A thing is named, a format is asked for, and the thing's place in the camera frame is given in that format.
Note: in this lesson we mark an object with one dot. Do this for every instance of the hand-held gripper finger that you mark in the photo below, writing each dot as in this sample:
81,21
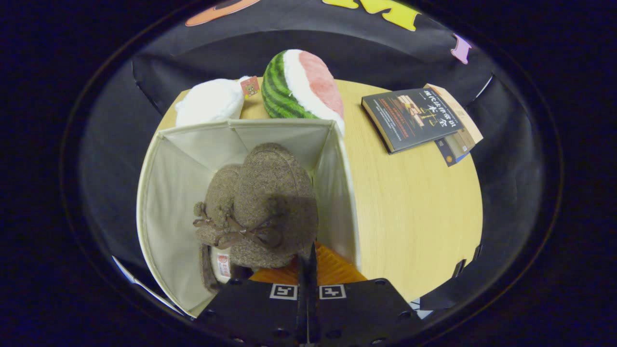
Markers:
302,299
313,299

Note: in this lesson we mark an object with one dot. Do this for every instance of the brown fuzzy shoe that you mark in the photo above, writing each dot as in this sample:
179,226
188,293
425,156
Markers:
219,193
279,183

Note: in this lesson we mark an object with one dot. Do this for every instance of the cream fabric storage box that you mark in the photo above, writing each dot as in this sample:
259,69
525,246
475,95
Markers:
168,193

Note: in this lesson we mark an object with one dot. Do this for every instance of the black cover book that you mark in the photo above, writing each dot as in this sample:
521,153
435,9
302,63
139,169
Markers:
409,118

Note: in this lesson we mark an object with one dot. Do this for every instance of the watermelon slice plush toy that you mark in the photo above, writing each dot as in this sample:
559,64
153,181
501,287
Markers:
294,86

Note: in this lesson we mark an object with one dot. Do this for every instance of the white plush toy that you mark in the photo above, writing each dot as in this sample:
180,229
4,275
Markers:
209,103

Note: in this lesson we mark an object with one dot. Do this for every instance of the beige cover book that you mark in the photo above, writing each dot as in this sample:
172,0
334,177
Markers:
462,115

